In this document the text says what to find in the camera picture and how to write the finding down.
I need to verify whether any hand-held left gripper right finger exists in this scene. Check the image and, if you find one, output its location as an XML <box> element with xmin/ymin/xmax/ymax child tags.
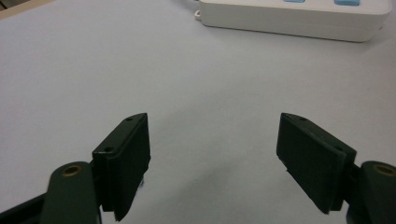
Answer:
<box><xmin>276</xmin><ymin>112</ymin><xmax>396</xmax><ymax>224</ymax></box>

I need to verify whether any white power strip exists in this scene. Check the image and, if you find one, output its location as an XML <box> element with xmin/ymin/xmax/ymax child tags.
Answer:
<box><xmin>194</xmin><ymin>0</ymin><xmax>393</xmax><ymax>43</ymax></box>

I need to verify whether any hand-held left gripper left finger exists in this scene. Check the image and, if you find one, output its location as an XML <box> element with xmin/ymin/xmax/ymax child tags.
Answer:
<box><xmin>39</xmin><ymin>112</ymin><xmax>152</xmax><ymax>224</ymax></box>

